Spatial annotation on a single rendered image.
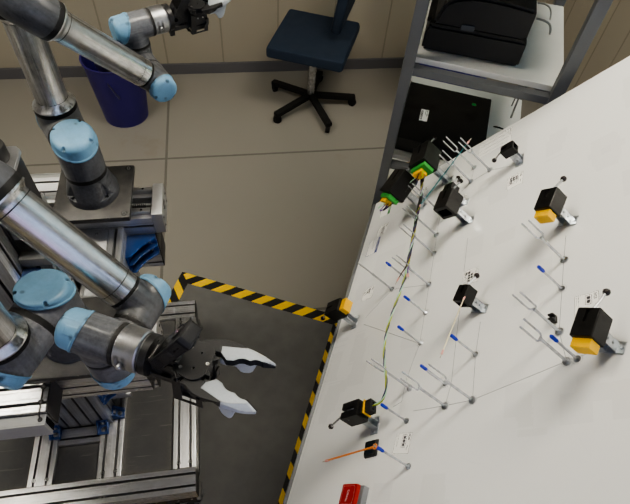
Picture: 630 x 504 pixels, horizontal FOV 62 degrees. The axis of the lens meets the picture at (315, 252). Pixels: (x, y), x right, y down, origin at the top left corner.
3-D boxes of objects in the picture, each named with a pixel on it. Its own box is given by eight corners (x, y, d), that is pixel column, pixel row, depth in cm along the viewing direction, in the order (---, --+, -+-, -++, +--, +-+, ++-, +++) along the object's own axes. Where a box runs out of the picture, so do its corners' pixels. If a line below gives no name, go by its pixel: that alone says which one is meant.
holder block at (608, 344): (638, 306, 94) (611, 279, 91) (621, 362, 90) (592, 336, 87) (613, 306, 98) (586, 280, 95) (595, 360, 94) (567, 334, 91)
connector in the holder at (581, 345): (600, 346, 89) (592, 338, 88) (597, 355, 88) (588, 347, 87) (580, 344, 92) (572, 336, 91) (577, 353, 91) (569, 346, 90)
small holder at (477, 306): (497, 283, 126) (478, 267, 123) (484, 316, 123) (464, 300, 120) (483, 284, 130) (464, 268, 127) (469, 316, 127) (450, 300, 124)
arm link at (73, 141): (71, 188, 149) (55, 152, 138) (55, 160, 155) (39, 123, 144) (112, 173, 153) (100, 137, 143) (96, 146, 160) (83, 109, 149)
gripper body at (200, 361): (224, 373, 92) (161, 352, 94) (223, 344, 86) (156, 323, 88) (205, 411, 87) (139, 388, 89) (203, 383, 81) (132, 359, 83)
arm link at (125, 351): (132, 314, 88) (105, 353, 83) (157, 322, 88) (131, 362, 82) (138, 340, 94) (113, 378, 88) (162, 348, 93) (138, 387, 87)
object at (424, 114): (390, 149, 197) (393, 135, 192) (406, 94, 218) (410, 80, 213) (478, 170, 193) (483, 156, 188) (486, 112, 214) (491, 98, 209)
